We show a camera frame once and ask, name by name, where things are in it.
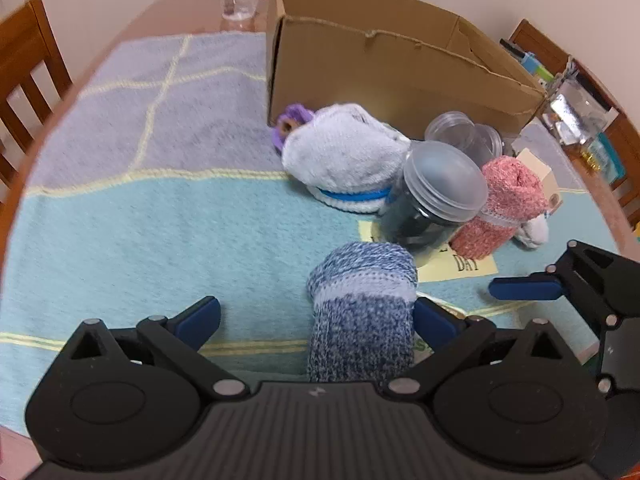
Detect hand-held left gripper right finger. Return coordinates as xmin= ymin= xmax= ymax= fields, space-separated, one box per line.
xmin=382 ymin=296 xmax=576 ymax=402

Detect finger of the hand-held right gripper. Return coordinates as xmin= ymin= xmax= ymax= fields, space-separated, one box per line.
xmin=489 ymin=240 xmax=640 ymax=331

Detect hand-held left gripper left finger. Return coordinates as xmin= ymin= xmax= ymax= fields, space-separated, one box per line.
xmin=60 ymin=296 xmax=251 ymax=401

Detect blue knit sock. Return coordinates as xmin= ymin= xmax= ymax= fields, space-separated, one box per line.
xmin=306 ymin=241 xmax=419 ymax=383

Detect pink knit sock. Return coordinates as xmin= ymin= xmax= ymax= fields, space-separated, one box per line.
xmin=450 ymin=156 xmax=551 ymax=261

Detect small beige box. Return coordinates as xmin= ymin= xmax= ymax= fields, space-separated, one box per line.
xmin=515 ymin=147 xmax=564 ymax=217

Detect clear jar with dark contents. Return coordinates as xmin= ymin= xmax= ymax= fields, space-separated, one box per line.
xmin=377 ymin=141 xmax=488 ymax=257

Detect clear plastic jar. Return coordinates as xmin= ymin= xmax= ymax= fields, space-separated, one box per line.
xmin=469 ymin=124 xmax=506 ymax=167
xmin=425 ymin=111 xmax=476 ymax=150

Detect white sock with blue stripe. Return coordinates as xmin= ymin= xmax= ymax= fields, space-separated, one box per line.
xmin=281 ymin=103 xmax=413 ymax=216

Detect brown cardboard box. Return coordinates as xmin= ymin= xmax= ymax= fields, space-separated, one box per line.
xmin=265 ymin=0 xmax=548 ymax=142

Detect yellow paper card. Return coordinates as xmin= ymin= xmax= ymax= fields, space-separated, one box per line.
xmin=357 ymin=220 xmax=498 ymax=286

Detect blue and grey blanket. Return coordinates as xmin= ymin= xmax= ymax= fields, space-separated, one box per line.
xmin=0 ymin=30 xmax=621 ymax=441

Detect teal packet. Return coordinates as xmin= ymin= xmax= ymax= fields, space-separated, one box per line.
xmin=585 ymin=132 xmax=627 ymax=187

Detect colourful packets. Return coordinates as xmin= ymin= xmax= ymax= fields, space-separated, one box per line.
xmin=500 ymin=37 xmax=557 ymax=86

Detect purple knitted item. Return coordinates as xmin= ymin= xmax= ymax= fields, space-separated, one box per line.
xmin=270 ymin=104 xmax=316 ymax=151

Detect wooden chair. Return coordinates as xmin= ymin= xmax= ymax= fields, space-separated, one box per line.
xmin=0 ymin=0 xmax=73 ymax=203
xmin=507 ymin=19 xmax=640 ymax=233

